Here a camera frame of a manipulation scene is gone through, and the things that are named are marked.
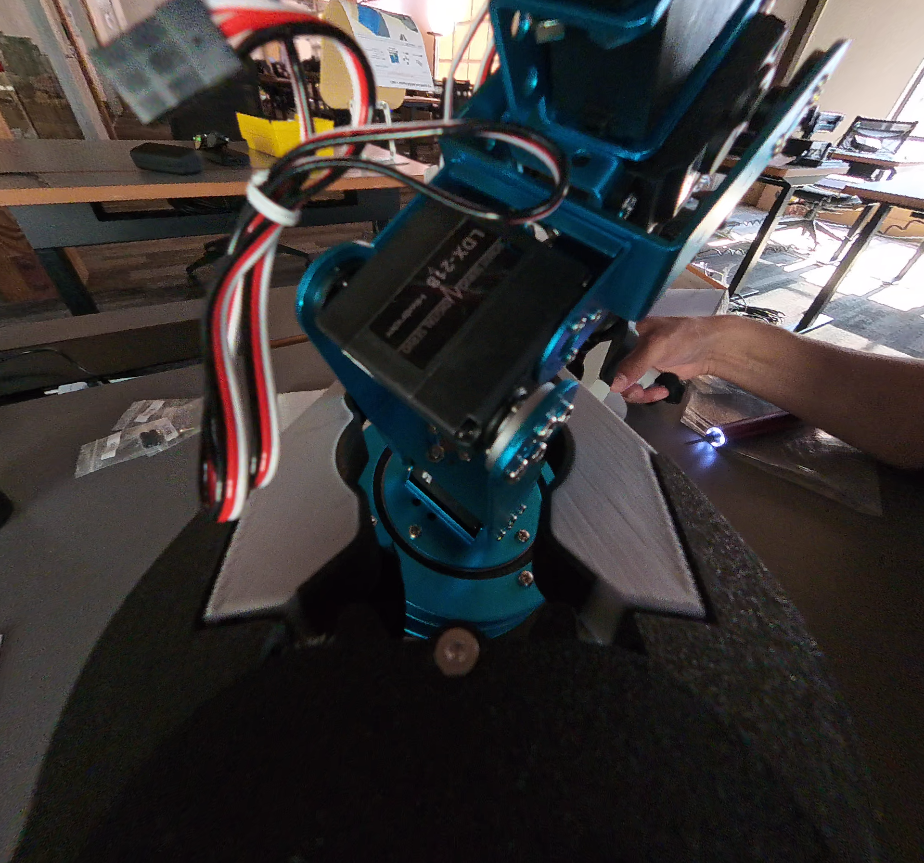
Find yellow bin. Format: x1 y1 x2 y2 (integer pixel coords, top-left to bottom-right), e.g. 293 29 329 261
235 110 338 158

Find grey square connector block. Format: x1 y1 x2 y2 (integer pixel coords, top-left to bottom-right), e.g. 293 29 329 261
89 0 245 126

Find black case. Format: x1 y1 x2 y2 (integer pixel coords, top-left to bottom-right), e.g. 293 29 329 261
129 142 205 177

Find person's right forearm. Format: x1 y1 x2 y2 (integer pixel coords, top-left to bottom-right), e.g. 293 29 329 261
711 314 924 472

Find blue toy robot arm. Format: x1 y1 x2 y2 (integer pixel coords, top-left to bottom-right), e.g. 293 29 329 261
295 0 853 642

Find wooden top desk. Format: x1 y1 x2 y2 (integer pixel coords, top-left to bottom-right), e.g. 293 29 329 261
725 147 924 333

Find white sign board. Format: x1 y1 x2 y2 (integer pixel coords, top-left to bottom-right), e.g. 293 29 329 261
319 0 437 109

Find black office chair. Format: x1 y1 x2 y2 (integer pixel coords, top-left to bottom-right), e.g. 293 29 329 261
790 114 921 229

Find red white black servo cables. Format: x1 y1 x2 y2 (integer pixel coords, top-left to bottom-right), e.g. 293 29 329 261
196 0 573 526

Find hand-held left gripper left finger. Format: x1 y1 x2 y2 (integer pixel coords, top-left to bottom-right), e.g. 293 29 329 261
204 385 365 624

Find red screwdriver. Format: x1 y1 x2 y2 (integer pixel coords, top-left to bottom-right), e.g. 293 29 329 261
692 410 800 452

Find small black device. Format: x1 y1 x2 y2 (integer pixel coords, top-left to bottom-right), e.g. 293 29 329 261
193 129 251 168

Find large clear plastic bag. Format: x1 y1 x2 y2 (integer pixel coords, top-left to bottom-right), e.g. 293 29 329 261
680 374 886 519

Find small clear parts bag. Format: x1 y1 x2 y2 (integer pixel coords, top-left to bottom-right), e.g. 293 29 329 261
112 397 205 439
74 421 205 479

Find person's right hand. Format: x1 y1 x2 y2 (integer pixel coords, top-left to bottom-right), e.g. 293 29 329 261
619 314 726 405

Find long grey table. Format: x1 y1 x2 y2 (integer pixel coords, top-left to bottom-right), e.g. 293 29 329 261
0 136 437 250

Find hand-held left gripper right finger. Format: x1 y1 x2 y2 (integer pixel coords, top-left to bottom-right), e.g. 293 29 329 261
552 371 707 622

